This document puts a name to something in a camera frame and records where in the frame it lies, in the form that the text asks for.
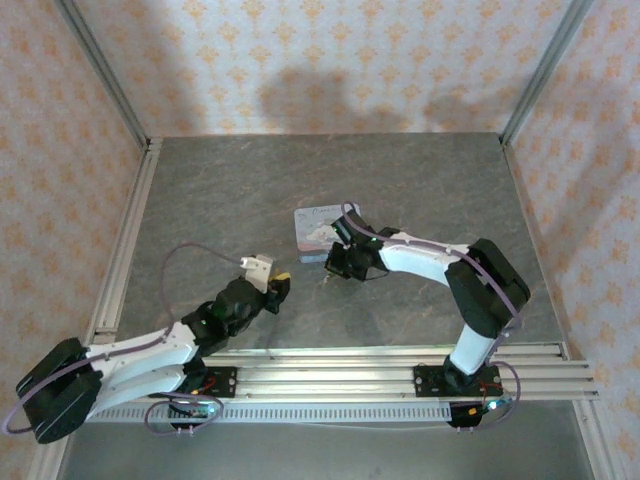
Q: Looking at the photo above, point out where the pale blue cartoon print pouch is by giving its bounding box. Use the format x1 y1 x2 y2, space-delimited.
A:
293 203 364 265

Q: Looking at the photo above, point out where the grey metal lower shelf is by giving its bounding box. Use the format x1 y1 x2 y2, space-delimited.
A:
57 419 594 480

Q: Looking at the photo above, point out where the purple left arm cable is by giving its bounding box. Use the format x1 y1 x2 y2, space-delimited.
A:
2 243 246 438

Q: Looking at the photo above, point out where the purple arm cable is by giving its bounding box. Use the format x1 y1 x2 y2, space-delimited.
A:
339 201 525 434
2 243 246 438

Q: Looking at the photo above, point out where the slotted silver cable tray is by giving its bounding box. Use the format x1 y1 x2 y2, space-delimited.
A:
89 402 454 425

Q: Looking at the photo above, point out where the aluminium table side rail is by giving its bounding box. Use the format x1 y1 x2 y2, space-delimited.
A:
89 138 164 344

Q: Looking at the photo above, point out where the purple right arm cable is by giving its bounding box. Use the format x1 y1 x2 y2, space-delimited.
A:
339 201 525 434

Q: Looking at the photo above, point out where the aluminium lower frame rail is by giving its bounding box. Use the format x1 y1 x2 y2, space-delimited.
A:
27 439 71 480
572 399 619 480

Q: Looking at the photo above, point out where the aluminium frame post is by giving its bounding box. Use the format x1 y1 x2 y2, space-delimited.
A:
499 0 596 146
53 0 151 146

